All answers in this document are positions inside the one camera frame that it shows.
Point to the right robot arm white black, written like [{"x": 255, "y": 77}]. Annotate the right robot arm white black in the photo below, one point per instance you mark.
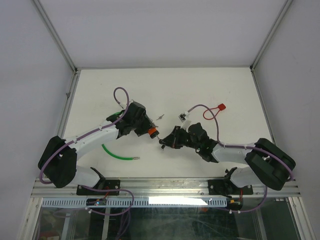
[{"x": 264, "y": 163}]

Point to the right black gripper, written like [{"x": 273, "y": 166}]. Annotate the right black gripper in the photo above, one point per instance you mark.
[{"x": 172, "y": 139}]

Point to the black-headed key pair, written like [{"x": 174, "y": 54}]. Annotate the black-headed key pair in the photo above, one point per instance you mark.
[{"x": 160, "y": 141}]

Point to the orange black padlock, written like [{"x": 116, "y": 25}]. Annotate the orange black padlock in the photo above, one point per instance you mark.
[{"x": 153, "y": 132}]

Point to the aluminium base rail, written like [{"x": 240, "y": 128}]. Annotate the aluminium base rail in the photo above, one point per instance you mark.
[{"x": 147, "y": 187}]

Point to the grey slotted cable duct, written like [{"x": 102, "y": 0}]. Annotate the grey slotted cable duct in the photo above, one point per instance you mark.
[{"x": 140, "y": 202}]

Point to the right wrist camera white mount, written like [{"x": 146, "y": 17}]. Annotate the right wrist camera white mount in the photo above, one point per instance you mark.
[{"x": 185, "y": 120}]

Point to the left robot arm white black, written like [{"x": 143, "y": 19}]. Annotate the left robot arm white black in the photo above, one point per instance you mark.
[{"x": 59, "y": 160}]

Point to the green cable bike lock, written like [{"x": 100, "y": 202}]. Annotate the green cable bike lock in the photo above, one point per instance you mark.
[{"x": 123, "y": 158}]

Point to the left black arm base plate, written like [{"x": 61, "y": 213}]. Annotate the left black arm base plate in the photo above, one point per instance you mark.
[{"x": 107, "y": 184}]

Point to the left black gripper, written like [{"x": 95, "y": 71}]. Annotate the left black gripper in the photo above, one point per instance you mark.
[{"x": 147, "y": 125}]

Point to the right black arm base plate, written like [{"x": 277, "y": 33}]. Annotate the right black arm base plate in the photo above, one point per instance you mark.
[{"x": 227, "y": 189}]

